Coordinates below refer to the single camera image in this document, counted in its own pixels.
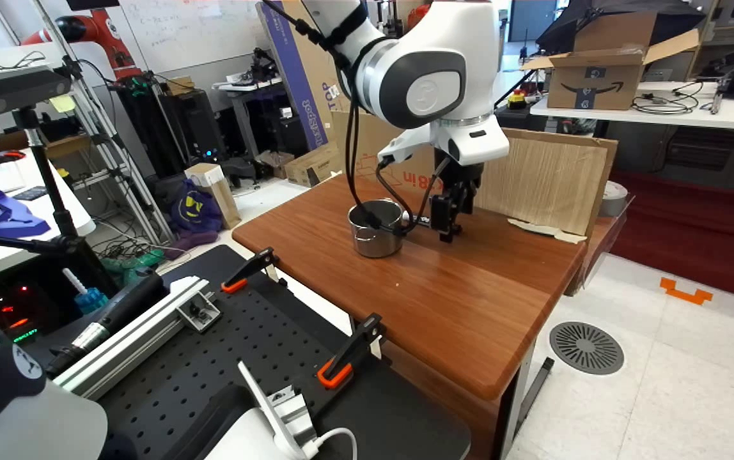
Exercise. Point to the black photo umbrella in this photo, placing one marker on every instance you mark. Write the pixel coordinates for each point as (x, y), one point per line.
(571, 29)

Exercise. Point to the round floor drain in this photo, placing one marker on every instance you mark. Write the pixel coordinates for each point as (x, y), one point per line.
(587, 349)

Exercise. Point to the grey metal bracket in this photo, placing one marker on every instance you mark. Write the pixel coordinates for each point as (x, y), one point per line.
(284, 410)

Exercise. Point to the black tool with white tip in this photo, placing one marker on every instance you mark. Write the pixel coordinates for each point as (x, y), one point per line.
(130, 299)

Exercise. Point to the blue and white brush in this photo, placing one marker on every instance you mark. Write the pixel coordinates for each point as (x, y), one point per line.
(90, 303)

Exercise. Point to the white work table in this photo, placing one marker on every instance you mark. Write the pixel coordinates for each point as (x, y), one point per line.
(725, 114)

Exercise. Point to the black camera tripod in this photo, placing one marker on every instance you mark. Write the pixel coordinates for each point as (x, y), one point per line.
(48, 179)

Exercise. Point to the silver metal pot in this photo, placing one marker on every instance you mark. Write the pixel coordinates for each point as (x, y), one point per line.
(374, 244)

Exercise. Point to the grey stereo camera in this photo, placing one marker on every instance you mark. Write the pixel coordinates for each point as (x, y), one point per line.
(10, 88)

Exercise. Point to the aluminium rail with end plate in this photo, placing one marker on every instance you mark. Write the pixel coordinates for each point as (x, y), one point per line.
(126, 335)

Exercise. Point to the wooden table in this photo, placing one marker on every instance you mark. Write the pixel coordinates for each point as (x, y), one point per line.
(469, 308)

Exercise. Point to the black cabinet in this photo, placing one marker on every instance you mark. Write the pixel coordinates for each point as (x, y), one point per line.
(163, 123)

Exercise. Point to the black and orange clamp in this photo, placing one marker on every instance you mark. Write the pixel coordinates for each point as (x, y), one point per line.
(250, 269)
(353, 345)

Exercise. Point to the red floor mat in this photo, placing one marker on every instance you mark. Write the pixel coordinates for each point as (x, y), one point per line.
(699, 231)

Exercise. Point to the yellow and red stop button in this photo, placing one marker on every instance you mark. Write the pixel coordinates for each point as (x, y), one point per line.
(518, 93)

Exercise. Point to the navy bag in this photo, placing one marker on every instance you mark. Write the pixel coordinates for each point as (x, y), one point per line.
(185, 212)

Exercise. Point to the tall brown paper bag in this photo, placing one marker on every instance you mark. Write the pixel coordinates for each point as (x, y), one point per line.
(215, 194)

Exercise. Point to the open brown cardboard box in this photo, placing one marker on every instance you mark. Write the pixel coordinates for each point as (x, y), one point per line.
(597, 79)

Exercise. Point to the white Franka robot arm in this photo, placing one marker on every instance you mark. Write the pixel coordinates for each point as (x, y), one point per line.
(408, 78)

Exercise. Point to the red machine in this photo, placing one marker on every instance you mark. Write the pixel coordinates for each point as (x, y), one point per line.
(97, 33)

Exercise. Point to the black box with red lights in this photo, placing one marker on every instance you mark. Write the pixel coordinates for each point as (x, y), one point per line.
(24, 296)

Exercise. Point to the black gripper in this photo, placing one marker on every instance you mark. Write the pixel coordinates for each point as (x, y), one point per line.
(460, 179)

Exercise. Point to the white side table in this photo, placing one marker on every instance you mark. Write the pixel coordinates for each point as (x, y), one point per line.
(21, 175)

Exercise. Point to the grey metal table leg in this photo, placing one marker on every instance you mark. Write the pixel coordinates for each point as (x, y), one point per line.
(534, 392)

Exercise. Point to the black perforated breadboard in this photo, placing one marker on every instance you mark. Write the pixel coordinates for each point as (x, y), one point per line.
(212, 358)

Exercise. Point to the white plastic housing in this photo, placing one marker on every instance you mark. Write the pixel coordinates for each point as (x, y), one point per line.
(240, 438)

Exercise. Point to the small floor cardboard box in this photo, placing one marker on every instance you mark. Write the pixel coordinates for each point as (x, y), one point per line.
(310, 167)

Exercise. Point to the whiteboard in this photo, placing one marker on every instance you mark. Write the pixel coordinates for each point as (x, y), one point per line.
(186, 33)

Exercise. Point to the brown cardboard panel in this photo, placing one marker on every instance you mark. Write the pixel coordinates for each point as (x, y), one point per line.
(553, 179)

